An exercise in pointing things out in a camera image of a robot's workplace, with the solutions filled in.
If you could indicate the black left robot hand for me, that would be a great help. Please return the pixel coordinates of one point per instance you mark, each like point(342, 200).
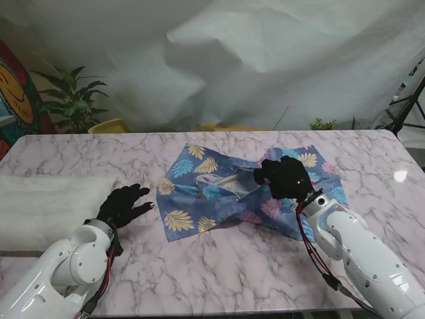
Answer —
point(121, 204)

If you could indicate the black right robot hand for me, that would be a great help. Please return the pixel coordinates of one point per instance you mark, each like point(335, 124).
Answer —
point(287, 179)

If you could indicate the white pillow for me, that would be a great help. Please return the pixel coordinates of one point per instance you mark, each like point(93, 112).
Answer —
point(43, 209)

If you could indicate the blue leaf print pillowcase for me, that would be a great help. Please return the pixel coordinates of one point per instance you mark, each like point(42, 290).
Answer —
point(212, 206)

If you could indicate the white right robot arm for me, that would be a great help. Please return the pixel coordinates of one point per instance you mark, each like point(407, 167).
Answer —
point(365, 259)

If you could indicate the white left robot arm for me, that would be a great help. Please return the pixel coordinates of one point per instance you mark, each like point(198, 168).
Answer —
point(56, 269)

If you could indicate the thin brown stick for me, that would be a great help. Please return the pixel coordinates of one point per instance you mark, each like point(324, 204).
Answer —
point(280, 119)

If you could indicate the small green plant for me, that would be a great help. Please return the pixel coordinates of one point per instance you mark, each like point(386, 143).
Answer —
point(321, 125)

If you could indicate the yellow plastic chair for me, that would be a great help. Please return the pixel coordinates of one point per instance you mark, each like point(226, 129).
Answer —
point(109, 127)

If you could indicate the large green potted plant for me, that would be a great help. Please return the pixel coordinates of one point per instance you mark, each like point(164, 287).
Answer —
point(74, 103)

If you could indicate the black tripod stand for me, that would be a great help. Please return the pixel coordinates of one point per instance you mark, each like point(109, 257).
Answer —
point(406, 109)

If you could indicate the white backdrop sheet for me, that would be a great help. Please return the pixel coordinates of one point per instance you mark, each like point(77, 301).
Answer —
point(212, 60)

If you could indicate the colourful smiley face board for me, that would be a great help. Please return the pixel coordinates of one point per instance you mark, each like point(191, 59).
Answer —
point(16, 96)

